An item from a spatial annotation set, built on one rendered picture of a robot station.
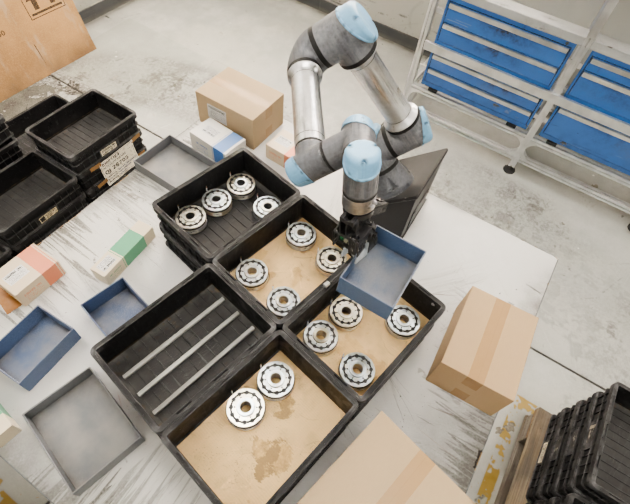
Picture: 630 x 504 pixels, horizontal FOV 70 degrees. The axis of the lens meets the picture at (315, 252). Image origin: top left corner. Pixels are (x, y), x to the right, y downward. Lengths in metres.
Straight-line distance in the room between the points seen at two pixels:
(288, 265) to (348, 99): 2.18
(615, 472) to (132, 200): 1.97
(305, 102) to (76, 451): 1.12
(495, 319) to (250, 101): 1.27
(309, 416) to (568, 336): 1.76
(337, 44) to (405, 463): 1.06
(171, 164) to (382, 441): 1.34
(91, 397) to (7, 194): 1.30
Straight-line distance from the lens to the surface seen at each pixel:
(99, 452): 1.48
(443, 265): 1.76
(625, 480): 1.99
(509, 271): 1.85
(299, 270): 1.47
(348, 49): 1.28
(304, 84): 1.21
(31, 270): 1.71
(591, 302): 2.93
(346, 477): 1.20
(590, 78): 2.92
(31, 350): 1.65
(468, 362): 1.42
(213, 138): 1.94
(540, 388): 2.53
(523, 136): 3.16
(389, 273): 1.22
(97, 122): 2.58
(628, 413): 2.09
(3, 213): 2.48
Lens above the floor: 2.08
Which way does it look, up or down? 56 degrees down
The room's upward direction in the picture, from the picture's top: 9 degrees clockwise
